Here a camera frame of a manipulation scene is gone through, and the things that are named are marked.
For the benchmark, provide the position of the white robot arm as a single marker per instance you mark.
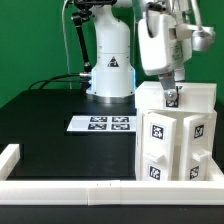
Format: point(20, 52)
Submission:
point(113, 77)

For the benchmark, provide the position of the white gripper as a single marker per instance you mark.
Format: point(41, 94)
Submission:
point(163, 52)

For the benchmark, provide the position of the white U-shaped obstacle fence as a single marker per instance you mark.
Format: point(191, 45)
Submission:
point(208, 192)

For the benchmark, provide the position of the white cabinet body box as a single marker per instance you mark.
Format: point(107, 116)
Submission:
point(179, 117)

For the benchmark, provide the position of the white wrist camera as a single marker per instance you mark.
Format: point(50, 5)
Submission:
point(202, 38)

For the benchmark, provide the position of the white marker base plate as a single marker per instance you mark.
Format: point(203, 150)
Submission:
point(102, 124)

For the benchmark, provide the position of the white cabinet top block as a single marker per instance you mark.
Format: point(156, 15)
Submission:
point(192, 97)

